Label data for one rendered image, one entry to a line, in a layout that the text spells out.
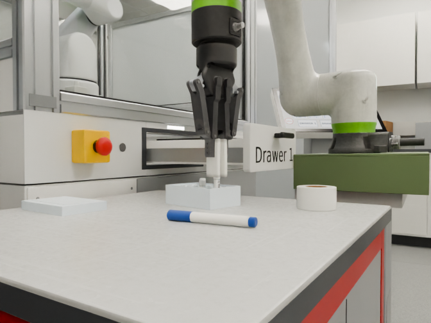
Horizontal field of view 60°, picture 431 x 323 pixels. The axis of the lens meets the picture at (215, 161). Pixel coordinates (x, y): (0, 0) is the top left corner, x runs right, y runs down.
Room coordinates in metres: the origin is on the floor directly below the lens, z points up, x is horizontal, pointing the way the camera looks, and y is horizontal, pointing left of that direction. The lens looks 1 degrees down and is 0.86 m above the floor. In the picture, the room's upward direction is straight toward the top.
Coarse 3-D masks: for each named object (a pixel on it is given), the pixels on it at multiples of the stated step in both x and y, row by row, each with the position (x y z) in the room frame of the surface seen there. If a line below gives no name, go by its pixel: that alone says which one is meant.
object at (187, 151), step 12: (156, 144) 0.99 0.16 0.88; (168, 144) 0.97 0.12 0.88; (180, 144) 0.95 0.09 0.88; (192, 144) 0.93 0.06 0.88; (204, 144) 0.91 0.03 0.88; (228, 144) 0.87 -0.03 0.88; (240, 144) 0.86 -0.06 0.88; (156, 156) 0.99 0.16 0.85; (168, 156) 0.97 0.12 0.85; (180, 156) 0.95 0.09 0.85; (192, 156) 0.93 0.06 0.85; (204, 156) 0.91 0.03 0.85; (228, 156) 0.87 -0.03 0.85; (240, 156) 0.86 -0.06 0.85
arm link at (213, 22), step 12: (192, 12) 0.67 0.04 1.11; (204, 12) 0.65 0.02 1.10; (216, 12) 0.64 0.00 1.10; (228, 12) 0.65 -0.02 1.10; (240, 12) 0.67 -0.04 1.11; (192, 24) 0.67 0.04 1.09; (204, 24) 0.65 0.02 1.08; (216, 24) 0.64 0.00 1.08; (228, 24) 0.65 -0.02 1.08; (240, 24) 0.64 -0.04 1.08; (192, 36) 0.67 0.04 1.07; (204, 36) 0.65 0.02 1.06; (216, 36) 0.64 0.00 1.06; (228, 36) 0.65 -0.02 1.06; (240, 36) 0.66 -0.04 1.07
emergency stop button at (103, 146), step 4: (100, 140) 0.79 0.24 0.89; (104, 140) 0.79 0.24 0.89; (108, 140) 0.80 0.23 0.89; (96, 144) 0.79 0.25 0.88; (100, 144) 0.79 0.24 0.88; (104, 144) 0.79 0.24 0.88; (108, 144) 0.80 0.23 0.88; (96, 148) 0.79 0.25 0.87; (100, 148) 0.79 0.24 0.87; (104, 148) 0.79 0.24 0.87; (108, 148) 0.80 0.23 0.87; (100, 152) 0.79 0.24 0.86; (104, 152) 0.79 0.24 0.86; (108, 152) 0.80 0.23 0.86
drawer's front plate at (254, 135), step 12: (252, 132) 0.83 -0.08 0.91; (264, 132) 0.89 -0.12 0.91; (276, 132) 0.95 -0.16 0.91; (288, 132) 1.02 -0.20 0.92; (252, 144) 0.83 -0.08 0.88; (264, 144) 0.89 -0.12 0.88; (276, 144) 0.95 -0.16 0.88; (288, 144) 1.02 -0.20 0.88; (252, 156) 0.83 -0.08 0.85; (264, 156) 0.89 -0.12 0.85; (288, 156) 1.02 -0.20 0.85; (252, 168) 0.83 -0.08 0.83; (264, 168) 0.89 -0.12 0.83; (276, 168) 0.95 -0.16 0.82; (288, 168) 1.02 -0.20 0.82
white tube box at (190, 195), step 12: (168, 192) 0.73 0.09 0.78; (180, 192) 0.71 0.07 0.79; (192, 192) 0.68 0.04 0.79; (204, 192) 0.66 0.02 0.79; (216, 192) 0.67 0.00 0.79; (228, 192) 0.69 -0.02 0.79; (240, 192) 0.71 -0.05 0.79; (180, 204) 0.71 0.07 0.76; (192, 204) 0.68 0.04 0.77; (204, 204) 0.66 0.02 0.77; (216, 204) 0.67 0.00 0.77; (228, 204) 0.69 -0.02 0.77; (240, 204) 0.71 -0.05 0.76
